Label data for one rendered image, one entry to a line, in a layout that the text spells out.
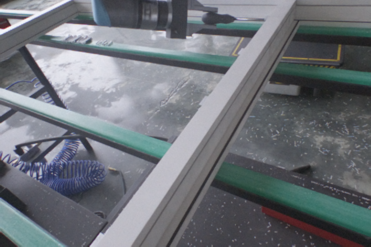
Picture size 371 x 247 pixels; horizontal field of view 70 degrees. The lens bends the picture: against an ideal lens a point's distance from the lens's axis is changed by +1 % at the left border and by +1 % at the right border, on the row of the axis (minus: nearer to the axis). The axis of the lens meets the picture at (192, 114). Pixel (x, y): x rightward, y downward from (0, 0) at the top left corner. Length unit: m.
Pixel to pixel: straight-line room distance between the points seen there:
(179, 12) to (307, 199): 0.59
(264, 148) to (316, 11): 0.94
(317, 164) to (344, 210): 1.16
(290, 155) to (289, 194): 1.17
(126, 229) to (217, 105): 0.25
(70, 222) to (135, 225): 0.53
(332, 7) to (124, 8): 0.57
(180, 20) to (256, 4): 0.27
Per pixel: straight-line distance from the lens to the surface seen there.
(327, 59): 1.79
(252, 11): 0.95
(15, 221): 0.58
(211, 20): 0.85
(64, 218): 0.90
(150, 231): 0.38
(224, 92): 0.51
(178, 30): 0.77
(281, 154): 1.61
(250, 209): 0.74
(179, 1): 0.81
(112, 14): 0.74
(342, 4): 0.89
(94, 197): 1.70
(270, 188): 0.45
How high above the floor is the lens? 1.24
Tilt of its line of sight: 40 degrees down
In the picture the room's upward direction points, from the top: 14 degrees counter-clockwise
